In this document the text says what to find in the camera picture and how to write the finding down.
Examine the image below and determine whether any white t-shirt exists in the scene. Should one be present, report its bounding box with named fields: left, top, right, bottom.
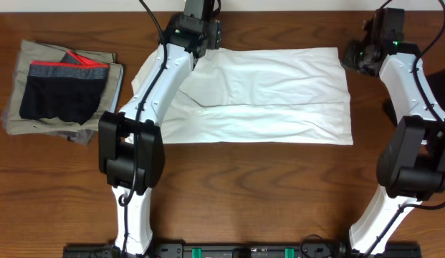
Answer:
left=122, top=44, right=353, bottom=145

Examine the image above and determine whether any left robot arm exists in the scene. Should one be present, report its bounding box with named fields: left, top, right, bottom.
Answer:
left=98, top=0, right=221, bottom=257

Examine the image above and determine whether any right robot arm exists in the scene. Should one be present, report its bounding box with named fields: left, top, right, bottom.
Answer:
left=332, top=4, right=445, bottom=257

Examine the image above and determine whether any navy boxer shorts red waistband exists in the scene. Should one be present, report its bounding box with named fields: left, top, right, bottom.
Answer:
left=19, top=51, right=109, bottom=125

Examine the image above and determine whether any folded grey garment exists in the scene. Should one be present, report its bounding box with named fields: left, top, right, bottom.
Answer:
left=47, top=129, right=96, bottom=145

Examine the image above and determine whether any folded khaki garment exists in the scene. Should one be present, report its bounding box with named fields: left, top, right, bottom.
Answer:
left=2, top=40, right=123, bottom=135

